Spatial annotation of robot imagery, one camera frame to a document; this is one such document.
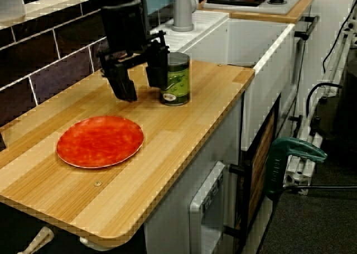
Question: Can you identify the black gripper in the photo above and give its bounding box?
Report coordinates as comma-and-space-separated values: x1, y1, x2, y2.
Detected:
96, 0, 171, 103

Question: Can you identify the green pea can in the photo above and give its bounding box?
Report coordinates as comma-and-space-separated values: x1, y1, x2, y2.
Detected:
159, 52, 191, 107

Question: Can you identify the red round plate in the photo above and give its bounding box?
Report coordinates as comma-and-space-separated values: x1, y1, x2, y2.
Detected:
56, 115, 144, 169

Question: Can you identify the grey toy faucet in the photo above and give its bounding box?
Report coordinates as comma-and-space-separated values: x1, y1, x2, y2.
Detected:
170, 0, 199, 33

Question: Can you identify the teal plastic bin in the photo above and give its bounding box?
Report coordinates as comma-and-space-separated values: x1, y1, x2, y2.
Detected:
143, 0, 179, 15

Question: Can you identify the white kitchen cabinet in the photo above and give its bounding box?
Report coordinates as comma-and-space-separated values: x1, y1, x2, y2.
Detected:
143, 97, 243, 254

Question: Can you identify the white toy sink unit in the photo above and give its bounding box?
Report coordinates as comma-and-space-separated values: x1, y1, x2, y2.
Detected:
150, 9, 296, 151

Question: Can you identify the grey toy stove top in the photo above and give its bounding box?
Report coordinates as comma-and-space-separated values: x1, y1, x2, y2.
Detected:
202, 0, 307, 16

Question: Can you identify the grey dishwasher door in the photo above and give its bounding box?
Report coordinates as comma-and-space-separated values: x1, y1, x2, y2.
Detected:
188, 160, 226, 254

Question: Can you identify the wooden crate front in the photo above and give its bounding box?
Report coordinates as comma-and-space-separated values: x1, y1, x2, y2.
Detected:
247, 117, 276, 224

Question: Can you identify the white oven cabinet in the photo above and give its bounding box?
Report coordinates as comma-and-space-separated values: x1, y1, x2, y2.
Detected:
278, 22, 313, 143

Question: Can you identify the green clamp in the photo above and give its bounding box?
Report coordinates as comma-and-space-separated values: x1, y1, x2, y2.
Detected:
263, 136, 329, 200

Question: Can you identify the white plastic hook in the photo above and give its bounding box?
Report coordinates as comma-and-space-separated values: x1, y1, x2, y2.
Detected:
79, 236, 118, 252

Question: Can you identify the black metal frame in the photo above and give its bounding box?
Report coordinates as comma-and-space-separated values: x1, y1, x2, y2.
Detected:
224, 96, 282, 254

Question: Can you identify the looped black cable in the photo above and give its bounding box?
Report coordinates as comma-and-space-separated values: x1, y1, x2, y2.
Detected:
306, 83, 343, 118

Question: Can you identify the black oven handle bar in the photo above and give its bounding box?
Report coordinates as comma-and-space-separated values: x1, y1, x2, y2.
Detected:
294, 15, 320, 41

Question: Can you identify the aluminium frame rail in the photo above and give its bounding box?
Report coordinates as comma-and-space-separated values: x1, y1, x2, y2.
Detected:
283, 27, 357, 196

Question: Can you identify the white plastic handle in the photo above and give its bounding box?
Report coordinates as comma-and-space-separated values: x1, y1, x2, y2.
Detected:
25, 226, 55, 254

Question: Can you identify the thin black cable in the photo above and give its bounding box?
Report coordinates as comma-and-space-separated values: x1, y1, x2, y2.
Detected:
322, 0, 357, 74

